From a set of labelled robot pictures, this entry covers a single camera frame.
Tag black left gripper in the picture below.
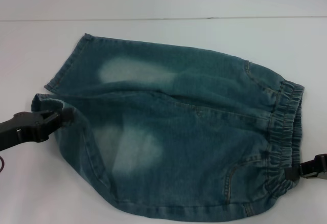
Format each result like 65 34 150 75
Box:
0 108 75 150

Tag blue denim shorts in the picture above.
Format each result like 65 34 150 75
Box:
31 32 306 216

